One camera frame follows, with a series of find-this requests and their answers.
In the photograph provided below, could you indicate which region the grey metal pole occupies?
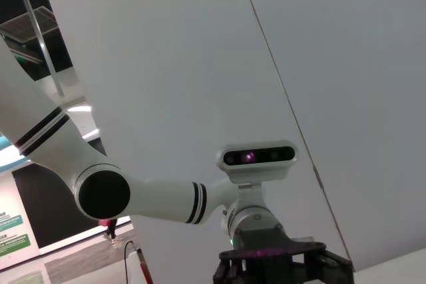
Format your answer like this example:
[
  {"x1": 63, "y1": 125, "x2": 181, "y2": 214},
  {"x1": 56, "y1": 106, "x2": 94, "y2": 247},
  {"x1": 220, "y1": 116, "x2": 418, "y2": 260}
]
[{"x1": 15, "y1": 0, "x2": 66, "y2": 98}]

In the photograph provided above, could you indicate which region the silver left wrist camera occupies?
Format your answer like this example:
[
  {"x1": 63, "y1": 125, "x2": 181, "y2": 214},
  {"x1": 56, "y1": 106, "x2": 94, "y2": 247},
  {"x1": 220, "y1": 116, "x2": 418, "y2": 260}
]
[{"x1": 215, "y1": 140, "x2": 298, "y2": 212}]

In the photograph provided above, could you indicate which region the thin black standing cable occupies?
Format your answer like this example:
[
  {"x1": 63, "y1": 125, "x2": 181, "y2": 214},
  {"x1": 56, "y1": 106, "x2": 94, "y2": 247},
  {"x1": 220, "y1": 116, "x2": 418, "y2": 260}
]
[{"x1": 123, "y1": 239, "x2": 138, "y2": 284}]

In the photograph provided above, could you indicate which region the red and white pole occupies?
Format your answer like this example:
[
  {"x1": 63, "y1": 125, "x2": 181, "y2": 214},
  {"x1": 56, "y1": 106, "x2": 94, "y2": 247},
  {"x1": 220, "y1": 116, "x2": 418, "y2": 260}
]
[{"x1": 134, "y1": 245, "x2": 154, "y2": 284}]

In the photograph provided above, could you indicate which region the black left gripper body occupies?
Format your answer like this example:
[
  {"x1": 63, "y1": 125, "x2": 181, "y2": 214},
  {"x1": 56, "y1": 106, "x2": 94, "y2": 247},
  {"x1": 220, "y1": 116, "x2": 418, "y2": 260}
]
[{"x1": 218, "y1": 223, "x2": 326, "y2": 284}]

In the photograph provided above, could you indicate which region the green wall sign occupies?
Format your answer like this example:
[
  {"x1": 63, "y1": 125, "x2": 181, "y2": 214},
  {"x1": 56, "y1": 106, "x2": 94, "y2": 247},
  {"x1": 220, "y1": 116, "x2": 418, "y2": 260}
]
[
  {"x1": 0, "y1": 233, "x2": 33, "y2": 257},
  {"x1": 0, "y1": 213, "x2": 25, "y2": 232}
]

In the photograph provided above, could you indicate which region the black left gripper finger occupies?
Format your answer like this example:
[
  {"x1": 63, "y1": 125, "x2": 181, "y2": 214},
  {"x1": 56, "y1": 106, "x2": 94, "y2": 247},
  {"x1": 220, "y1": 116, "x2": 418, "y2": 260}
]
[
  {"x1": 212, "y1": 257, "x2": 241, "y2": 284},
  {"x1": 316, "y1": 249, "x2": 354, "y2": 284}
]

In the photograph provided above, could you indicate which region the person in dark trousers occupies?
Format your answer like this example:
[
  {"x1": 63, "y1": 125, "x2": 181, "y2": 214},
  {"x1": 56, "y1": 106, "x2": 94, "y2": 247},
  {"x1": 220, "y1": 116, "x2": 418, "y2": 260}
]
[{"x1": 102, "y1": 218, "x2": 122, "y2": 247}]

